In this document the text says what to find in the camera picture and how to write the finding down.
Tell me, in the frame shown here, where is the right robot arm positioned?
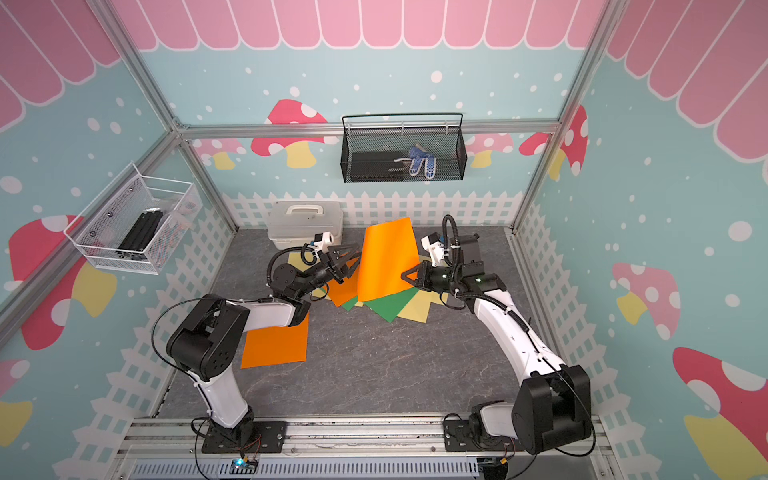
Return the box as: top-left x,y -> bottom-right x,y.
401,214 -> 597,455

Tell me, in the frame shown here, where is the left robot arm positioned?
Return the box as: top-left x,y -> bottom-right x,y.
150,242 -> 362,464

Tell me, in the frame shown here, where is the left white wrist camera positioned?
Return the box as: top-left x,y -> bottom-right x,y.
311,231 -> 335,253

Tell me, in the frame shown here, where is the large green paper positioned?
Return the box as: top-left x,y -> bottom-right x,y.
342,288 -> 418,323

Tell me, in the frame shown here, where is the right yellow paper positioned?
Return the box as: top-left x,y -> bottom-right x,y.
397,289 -> 441,323

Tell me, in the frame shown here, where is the blue white item in basket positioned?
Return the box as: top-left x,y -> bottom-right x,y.
389,144 -> 437,180

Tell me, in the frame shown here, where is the black box in white basket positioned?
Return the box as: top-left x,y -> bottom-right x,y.
116,208 -> 164,261

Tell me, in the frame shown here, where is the white wire wall basket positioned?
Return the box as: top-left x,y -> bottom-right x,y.
64,164 -> 203,275

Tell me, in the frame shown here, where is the black wire wall basket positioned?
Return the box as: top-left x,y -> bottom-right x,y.
340,112 -> 468,183

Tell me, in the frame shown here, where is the white plastic storage box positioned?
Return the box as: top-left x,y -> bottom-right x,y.
266,200 -> 344,250

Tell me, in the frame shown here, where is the orange paper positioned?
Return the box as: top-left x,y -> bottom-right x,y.
357,218 -> 421,302
328,269 -> 359,307
240,315 -> 310,369

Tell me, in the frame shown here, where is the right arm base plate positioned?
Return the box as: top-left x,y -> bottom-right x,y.
442,415 -> 523,455

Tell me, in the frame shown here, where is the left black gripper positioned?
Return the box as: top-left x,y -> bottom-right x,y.
295,244 -> 365,298

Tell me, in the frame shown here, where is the small green circuit board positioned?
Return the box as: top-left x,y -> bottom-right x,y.
229,457 -> 259,476

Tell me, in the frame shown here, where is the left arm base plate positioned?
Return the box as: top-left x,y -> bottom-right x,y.
201,421 -> 287,455

